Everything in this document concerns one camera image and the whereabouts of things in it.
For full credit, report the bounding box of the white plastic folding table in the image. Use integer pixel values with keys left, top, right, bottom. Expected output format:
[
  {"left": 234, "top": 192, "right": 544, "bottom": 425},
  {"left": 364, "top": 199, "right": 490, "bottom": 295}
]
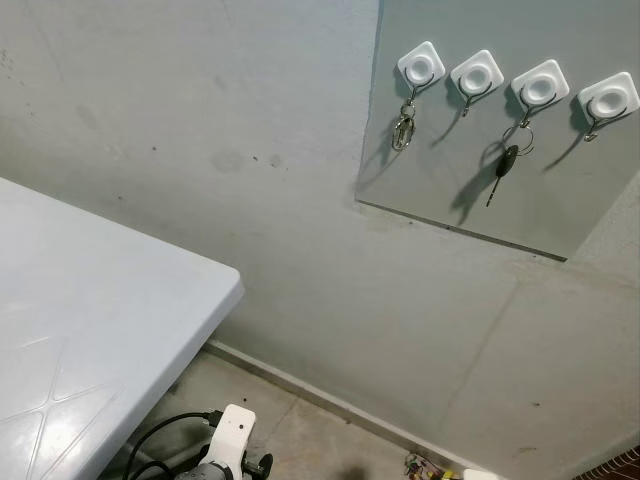
[{"left": 0, "top": 178, "right": 245, "bottom": 480}]

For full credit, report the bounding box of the small multicoloured wire bundle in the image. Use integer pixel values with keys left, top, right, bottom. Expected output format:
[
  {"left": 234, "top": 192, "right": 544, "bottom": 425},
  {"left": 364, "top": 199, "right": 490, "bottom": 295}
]
[{"left": 404, "top": 453, "right": 441, "bottom": 479}]

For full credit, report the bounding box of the grey wall board panel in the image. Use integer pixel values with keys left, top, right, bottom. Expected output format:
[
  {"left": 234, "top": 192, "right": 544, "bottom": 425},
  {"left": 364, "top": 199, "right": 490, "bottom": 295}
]
[{"left": 355, "top": 0, "right": 640, "bottom": 263}]

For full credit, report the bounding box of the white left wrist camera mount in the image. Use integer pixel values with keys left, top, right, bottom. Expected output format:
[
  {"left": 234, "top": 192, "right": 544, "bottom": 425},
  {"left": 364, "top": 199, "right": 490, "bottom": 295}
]
[{"left": 205, "top": 404, "right": 257, "bottom": 480}]

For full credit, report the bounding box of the white square wall hook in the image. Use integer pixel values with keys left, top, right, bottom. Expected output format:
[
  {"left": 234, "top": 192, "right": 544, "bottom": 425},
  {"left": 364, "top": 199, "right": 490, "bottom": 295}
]
[
  {"left": 450, "top": 49, "right": 505, "bottom": 118},
  {"left": 511, "top": 59, "right": 571, "bottom": 128},
  {"left": 397, "top": 41, "right": 447, "bottom": 101},
  {"left": 577, "top": 71, "right": 640, "bottom": 142}
]

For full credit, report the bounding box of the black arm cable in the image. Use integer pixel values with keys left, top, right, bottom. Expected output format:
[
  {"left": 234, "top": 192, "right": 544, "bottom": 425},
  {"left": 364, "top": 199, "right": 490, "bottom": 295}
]
[{"left": 122, "top": 411, "right": 223, "bottom": 480}]

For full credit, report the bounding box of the silver carabiner key ring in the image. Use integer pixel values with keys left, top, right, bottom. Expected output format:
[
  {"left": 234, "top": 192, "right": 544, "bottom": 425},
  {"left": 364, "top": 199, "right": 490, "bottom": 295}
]
[{"left": 392, "top": 98, "right": 417, "bottom": 153}]

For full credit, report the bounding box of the black key with ring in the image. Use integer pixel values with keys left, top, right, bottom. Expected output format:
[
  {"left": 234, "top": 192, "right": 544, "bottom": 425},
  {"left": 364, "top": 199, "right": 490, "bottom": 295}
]
[{"left": 486, "top": 122, "right": 535, "bottom": 209}]

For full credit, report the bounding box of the beige skirting board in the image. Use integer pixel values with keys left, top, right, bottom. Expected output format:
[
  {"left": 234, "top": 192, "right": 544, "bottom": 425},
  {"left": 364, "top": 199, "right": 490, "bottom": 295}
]
[{"left": 205, "top": 340, "right": 481, "bottom": 476}]

